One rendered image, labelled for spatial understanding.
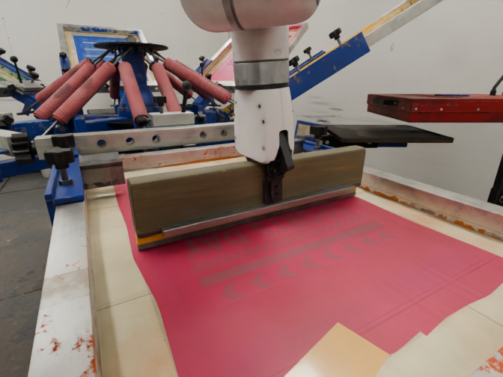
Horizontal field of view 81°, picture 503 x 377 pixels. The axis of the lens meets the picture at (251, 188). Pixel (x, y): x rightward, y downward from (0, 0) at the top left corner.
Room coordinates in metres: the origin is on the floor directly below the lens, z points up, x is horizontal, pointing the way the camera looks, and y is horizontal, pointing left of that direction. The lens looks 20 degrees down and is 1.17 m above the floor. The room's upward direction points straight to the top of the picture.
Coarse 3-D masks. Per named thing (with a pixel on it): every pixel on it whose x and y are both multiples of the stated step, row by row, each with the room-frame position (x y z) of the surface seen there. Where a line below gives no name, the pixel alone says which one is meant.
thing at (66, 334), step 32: (128, 160) 0.70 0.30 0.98; (160, 160) 0.74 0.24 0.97; (192, 160) 0.78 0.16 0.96; (384, 192) 0.53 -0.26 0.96; (416, 192) 0.48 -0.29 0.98; (448, 192) 0.46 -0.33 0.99; (64, 224) 0.34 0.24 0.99; (480, 224) 0.39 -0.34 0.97; (64, 256) 0.27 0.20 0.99; (64, 288) 0.22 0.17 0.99; (64, 320) 0.18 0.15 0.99; (96, 320) 0.21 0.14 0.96; (32, 352) 0.15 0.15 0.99; (64, 352) 0.15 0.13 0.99; (96, 352) 0.16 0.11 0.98
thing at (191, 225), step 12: (312, 192) 0.46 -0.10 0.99; (324, 192) 0.47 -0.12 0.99; (336, 192) 0.48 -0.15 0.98; (348, 192) 0.49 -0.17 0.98; (264, 204) 0.41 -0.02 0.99; (276, 204) 0.41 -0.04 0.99; (288, 204) 0.42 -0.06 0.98; (216, 216) 0.37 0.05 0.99; (228, 216) 0.37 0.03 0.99; (240, 216) 0.38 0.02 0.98; (168, 228) 0.34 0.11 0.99; (180, 228) 0.34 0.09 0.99; (192, 228) 0.35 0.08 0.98
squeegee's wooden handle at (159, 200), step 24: (192, 168) 0.39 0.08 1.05; (216, 168) 0.39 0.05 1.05; (240, 168) 0.40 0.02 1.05; (312, 168) 0.46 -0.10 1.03; (336, 168) 0.49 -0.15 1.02; (360, 168) 0.52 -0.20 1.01; (144, 192) 0.33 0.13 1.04; (168, 192) 0.35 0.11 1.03; (192, 192) 0.36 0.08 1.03; (216, 192) 0.38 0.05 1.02; (240, 192) 0.40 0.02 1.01; (288, 192) 0.44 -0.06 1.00; (144, 216) 0.33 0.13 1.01; (168, 216) 0.35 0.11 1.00; (192, 216) 0.36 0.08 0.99
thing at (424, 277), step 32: (384, 224) 0.41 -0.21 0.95; (416, 224) 0.41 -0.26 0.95; (384, 256) 0.32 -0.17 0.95; (416, 256) 0.32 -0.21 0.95; (448, 256) 0.32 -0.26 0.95; (480, 256) 0.32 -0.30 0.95; (384, 288) 0.26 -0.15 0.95; (416, 288) 0.26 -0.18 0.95; (448, 288) 0.26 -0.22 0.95; (480, 288) 0.26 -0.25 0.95; (416, 320) 0.22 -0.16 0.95
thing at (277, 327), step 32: (128, 224) 0.41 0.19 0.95; (160, 256) 0.32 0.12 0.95; (160, 288) 0.26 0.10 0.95; (192, 288) 0.26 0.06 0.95; (288, 288) 0.26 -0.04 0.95; (320, 288) 0.26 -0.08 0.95; (352, 288) 0.26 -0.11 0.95; (192, 320) 0.22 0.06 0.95; (224, 320) 0.22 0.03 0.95; (256, 320) 0.22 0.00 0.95; (288, 320) 0.22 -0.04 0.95; (320, 320) 0.22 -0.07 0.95; (352, 320) 0.22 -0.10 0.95; (384, 320) 0.22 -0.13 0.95; (192, 352) 0.18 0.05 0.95; (224, 352) 0.18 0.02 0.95; (256, 352) 0.18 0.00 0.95; (288, 352) 0.18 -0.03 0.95
